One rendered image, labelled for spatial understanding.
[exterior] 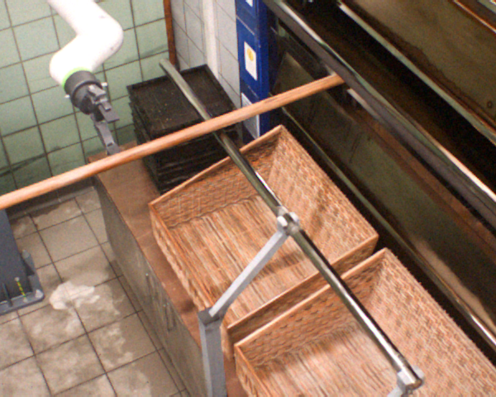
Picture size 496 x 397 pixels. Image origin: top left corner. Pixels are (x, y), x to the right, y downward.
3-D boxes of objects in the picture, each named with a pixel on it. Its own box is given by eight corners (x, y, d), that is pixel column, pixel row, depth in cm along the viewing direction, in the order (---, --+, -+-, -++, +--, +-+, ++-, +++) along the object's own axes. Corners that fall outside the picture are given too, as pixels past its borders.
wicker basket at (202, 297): (283, 184, 290) (283, 121, 271) (376, 298, 254) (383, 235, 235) (150, 236, 276) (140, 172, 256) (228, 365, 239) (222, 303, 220)
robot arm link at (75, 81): (64, 104, 235) (58, 77, 229) (104, 91, 239) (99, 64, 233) (71, 116, 232) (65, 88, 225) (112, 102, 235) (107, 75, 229)
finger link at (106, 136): (89, 112, 226) (88, 113, 227) (105, 152, 225) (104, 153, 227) (103, 107, 227) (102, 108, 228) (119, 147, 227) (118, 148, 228)
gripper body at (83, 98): (98, 78, 228) (111, 98, 222) (103, 104, 234) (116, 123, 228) (71, 87, 226) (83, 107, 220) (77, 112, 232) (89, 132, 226)
